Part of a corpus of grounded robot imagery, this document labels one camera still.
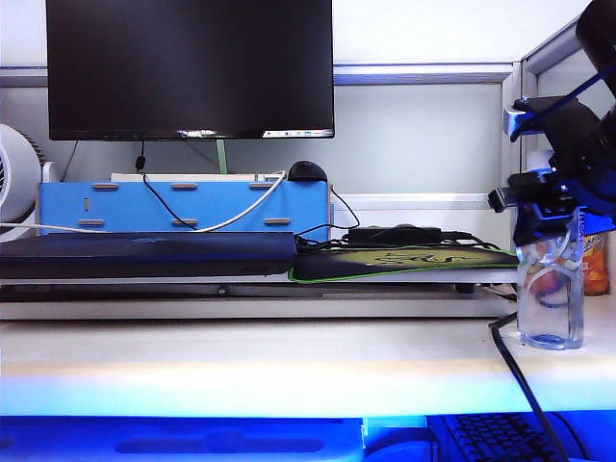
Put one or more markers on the white desk fan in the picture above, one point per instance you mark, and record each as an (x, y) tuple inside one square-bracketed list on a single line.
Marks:
[(14, 178)]

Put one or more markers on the orange drink bottle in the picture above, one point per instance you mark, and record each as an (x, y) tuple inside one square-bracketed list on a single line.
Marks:
[(596, 267)]

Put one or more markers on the black computer mouse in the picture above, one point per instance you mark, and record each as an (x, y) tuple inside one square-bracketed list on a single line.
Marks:
[(306, 171)]

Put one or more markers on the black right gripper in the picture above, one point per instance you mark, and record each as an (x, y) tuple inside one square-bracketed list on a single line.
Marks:
[(582, 149)]

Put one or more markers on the green monitor stand post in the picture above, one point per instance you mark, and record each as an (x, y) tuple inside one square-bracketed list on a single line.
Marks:
[(221, 156)]

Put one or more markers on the black keyboard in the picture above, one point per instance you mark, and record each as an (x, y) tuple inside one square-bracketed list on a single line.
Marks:
[(486, 438)]

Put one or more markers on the black power adapter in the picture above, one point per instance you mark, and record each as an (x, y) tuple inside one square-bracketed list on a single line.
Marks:
[(390, 235)]

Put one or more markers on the white monitor base plate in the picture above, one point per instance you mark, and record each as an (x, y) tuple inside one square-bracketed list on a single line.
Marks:
[(192, 177)]

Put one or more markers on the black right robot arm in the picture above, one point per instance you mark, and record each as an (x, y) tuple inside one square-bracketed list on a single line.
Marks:
[(599, 29)]

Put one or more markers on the grey partition frame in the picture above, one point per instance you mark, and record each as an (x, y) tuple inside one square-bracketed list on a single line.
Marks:
[(423, 74)]

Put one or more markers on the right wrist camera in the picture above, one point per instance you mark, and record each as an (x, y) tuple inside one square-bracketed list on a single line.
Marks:
[(544, 115)]

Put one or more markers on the clear mineral water bottle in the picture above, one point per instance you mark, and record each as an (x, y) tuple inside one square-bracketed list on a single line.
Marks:
[(548, 313)]

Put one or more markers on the black green-edged mouse pad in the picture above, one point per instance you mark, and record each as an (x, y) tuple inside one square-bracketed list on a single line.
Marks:
[(337, 267)]

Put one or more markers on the white laptop riser stand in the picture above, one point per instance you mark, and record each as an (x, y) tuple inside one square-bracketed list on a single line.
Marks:
[(240, 310)]

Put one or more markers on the black computer monitor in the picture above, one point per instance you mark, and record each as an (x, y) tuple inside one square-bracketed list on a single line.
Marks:
[(192, 67)]

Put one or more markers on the dark closed laptop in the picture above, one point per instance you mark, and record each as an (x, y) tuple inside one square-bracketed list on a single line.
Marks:
[(144, 252)]

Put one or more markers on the blue wooden desk box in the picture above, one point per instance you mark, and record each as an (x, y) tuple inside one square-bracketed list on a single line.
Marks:
[(120, 204)]

